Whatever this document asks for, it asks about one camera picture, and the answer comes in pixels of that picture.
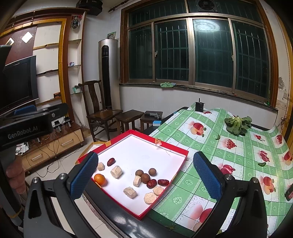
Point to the tall back wooden chair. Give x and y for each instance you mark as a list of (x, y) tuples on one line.
[(100, 116)]

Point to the small black device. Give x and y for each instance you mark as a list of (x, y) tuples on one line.
[(199, 106)]

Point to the green cloth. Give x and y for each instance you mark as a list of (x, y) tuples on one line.
[(167, 84)]

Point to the person's left hand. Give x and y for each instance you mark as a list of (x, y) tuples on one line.
[(16, 171)]

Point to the black window vent fan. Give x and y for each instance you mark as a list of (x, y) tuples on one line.
[(207, 5)]

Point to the green fruit print tablecloth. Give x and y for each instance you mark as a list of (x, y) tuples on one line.
[(206, 146)]

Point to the orange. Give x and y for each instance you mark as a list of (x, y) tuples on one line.
[(100, 179)]

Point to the dark wooden stool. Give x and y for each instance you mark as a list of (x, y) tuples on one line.
[(148, 122), (129, 115)]

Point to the wood framed barred window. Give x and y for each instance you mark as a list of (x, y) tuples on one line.
[(206, 50)]

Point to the brown longan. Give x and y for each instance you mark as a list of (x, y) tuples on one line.
[(145, 178), (139, 173), (152, 171)]

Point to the blue and white box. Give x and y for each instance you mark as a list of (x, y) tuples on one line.
[(157, 123)]

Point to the crumpled pink plastic wrapper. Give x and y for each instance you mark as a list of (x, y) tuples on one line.
[(158, 143)]

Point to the gold trimmed wall shelf unit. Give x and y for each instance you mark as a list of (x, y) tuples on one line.
[(63, 68)]

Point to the silver tower air conditioner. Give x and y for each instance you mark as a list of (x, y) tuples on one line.
[(106, 75)]

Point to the green bok choy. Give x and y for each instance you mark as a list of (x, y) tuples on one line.
[(237, 124)]

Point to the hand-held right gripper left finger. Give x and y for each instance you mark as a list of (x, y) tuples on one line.
[(83, 175)]

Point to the grey hand tool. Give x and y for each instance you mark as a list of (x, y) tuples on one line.
[(153, 113)]

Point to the black charger dock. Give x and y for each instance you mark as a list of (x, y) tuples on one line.
[(57, 125), (67, 121)]

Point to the shallow red cardboard box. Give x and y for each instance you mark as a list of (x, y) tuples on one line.
[(142, 148)]

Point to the black battery pack red label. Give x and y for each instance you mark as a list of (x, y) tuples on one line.
[(289, 192)]

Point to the beige round cake piece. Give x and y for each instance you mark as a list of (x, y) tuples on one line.
[(150, 198), (116, 171), (136, 180), (130, 192), (158, 190), (100, 166)]

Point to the small wall ornament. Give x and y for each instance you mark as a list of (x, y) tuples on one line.
[(75, 22)]

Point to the green picture card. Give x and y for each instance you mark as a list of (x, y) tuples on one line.
[(111, 35)]

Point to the black speaker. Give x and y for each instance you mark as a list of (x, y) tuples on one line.
[(89, 5)]

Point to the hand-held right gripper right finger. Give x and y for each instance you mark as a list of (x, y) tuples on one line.
[(207, 175)]

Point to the dried red date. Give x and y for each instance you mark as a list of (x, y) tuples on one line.
[(151, 183), (163, 182), (111, 161)]

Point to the gold framed glass door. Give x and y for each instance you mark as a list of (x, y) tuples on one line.
[(286, 68)]

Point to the black flat screen television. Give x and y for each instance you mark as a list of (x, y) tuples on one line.
[(20, 80)]

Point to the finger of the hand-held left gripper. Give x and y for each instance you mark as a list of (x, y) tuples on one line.
[(25, 110), (58, 109)]

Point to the light wood cabinet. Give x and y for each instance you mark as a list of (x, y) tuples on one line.
[(64, 141)]

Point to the small teal box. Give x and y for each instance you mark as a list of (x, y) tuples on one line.
[(77, 89)]

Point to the gold edged cardboard box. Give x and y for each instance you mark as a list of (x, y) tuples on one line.
[(91, 146)]

